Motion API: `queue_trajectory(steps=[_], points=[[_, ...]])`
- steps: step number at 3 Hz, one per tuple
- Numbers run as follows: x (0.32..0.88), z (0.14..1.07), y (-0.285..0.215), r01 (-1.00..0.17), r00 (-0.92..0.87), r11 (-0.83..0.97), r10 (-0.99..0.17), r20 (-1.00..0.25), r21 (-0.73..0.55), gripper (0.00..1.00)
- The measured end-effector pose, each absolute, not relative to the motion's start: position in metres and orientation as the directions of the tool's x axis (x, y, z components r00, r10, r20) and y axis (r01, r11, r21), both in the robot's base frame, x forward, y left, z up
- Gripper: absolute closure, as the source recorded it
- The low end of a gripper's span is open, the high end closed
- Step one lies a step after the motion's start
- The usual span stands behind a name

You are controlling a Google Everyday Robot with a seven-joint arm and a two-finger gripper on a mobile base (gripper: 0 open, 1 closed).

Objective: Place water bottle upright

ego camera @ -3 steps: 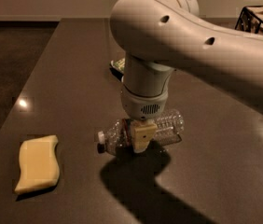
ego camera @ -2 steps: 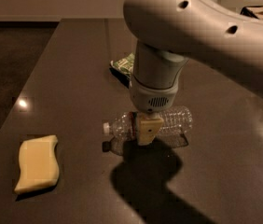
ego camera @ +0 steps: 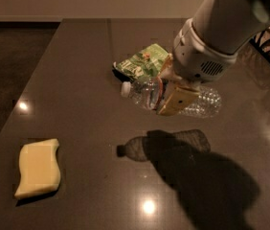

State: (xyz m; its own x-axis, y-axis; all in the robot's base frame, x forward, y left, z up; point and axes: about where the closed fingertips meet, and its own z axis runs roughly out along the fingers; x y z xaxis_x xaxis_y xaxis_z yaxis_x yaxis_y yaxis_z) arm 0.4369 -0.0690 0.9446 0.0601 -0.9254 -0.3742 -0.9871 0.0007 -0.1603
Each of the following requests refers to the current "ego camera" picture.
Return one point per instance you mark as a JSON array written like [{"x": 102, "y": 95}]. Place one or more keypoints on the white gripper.
[{"x": 196, "y": 59}]

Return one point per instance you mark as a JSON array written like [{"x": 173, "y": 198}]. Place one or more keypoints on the clear plastic water bottle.
[{"x": 147, "y": 92}]

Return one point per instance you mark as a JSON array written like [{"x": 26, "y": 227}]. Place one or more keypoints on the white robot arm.
[{"x": 226, "y": 26}]

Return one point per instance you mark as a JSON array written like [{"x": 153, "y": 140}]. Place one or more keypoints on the green chip bag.
[{"x": 146, "y": 63}]

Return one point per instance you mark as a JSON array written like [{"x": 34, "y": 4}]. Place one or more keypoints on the yellow sponge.
[{"x": 39, "y": 170}]

